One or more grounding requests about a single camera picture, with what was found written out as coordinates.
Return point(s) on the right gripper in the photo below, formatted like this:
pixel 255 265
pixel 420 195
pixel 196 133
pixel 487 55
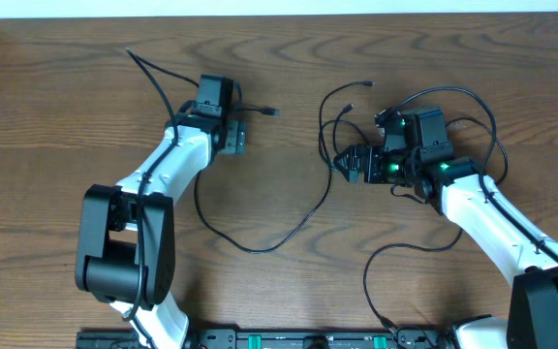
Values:
pixel 372 154

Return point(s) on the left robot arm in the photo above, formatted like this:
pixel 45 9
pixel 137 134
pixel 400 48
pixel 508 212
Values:
pixel 125 251

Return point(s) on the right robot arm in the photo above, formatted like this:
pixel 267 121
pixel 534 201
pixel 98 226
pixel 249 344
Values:
pixel 417 153

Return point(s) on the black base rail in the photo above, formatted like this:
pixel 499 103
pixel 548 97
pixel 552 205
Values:
pixel 231 339

